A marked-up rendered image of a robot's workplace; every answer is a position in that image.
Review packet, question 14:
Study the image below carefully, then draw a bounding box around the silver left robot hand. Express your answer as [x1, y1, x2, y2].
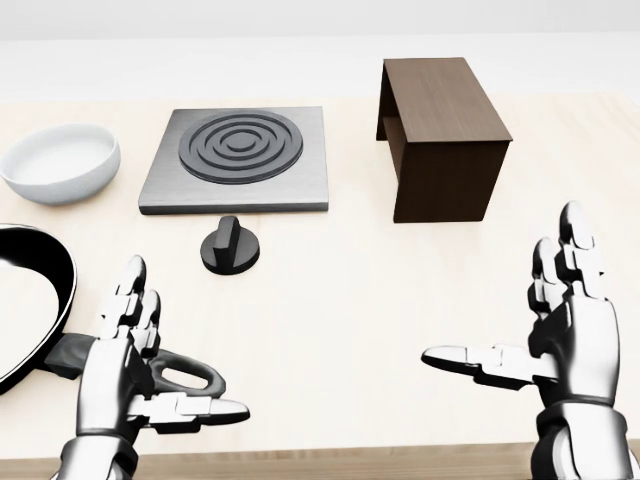
[74, 254, 251, 443]

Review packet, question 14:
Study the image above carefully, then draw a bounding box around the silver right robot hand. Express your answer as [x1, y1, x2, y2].
[420, 200, 622, 412]

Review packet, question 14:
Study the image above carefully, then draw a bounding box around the round black stove knob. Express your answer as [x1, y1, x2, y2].
[199, 215, 262, 275]

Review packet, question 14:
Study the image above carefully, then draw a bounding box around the flat grey stove plate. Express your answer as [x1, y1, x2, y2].
[137, 105, 331, 217]

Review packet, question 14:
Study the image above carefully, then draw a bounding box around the black frying pan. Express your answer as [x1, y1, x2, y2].
[0, 223, 227, 400]

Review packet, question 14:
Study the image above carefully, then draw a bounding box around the white ceramic bowl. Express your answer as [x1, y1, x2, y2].
[0, 122, 122, 207]

